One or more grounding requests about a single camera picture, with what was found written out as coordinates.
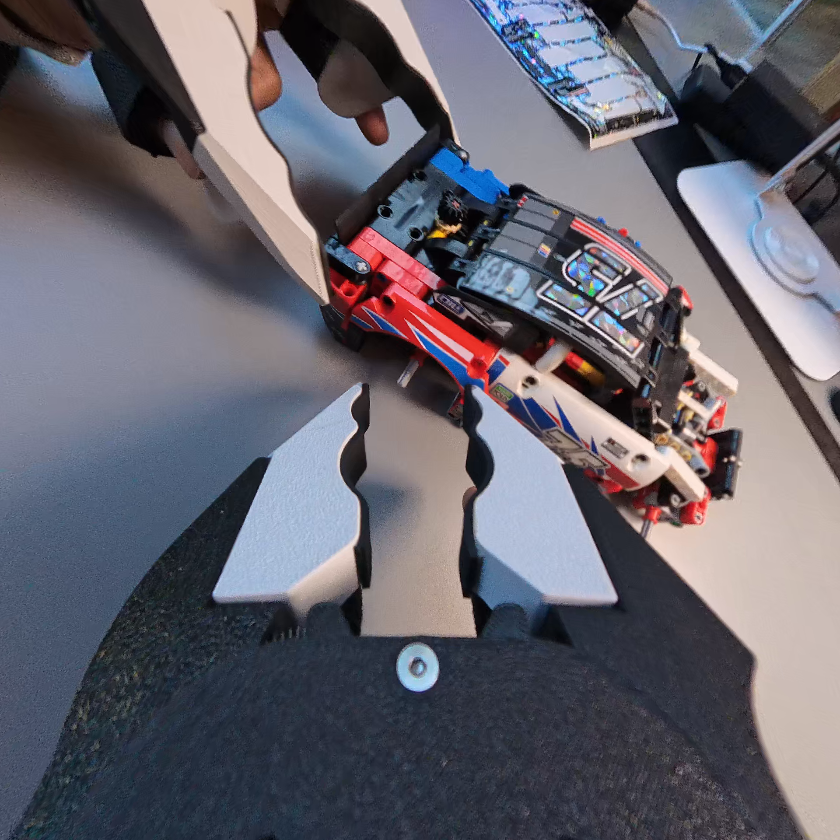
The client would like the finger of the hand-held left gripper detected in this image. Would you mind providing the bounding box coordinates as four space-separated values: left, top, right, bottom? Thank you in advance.
281 0 462 157
141 0 332 306

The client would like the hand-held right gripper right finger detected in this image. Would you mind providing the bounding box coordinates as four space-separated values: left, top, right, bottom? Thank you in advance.
458 386 620 632

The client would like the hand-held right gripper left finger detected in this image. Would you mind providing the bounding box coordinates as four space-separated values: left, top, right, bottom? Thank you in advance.
211 382 373 634

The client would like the holographic sticker sheet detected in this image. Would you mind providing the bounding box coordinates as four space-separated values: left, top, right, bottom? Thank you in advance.
467 0 679 152

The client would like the red blue black lego car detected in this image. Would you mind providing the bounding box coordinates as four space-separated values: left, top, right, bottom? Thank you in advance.
320 140 746 540

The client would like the person's left hand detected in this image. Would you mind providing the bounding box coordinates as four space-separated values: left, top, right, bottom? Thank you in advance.
249 16 395 147

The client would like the white metal book stand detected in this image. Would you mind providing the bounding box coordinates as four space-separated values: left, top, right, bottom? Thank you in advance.
676 118 840 383

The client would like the black power adapter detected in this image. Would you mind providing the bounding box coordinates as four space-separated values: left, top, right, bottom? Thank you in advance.
679 42 831 173

